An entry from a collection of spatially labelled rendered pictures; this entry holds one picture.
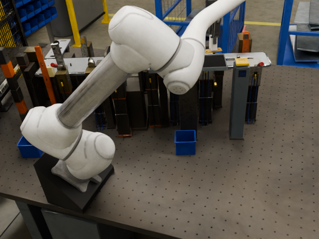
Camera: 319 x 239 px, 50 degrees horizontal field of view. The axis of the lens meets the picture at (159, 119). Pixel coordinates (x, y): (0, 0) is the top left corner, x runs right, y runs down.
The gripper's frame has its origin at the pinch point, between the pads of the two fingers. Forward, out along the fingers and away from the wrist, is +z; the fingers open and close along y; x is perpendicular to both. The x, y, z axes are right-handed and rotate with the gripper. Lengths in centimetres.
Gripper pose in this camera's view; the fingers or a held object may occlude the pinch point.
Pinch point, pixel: (213, 42)
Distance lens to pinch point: 165.6
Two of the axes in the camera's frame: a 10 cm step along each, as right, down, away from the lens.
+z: 0.7, 8.0, 5.9
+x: -9.8, 1.7, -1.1
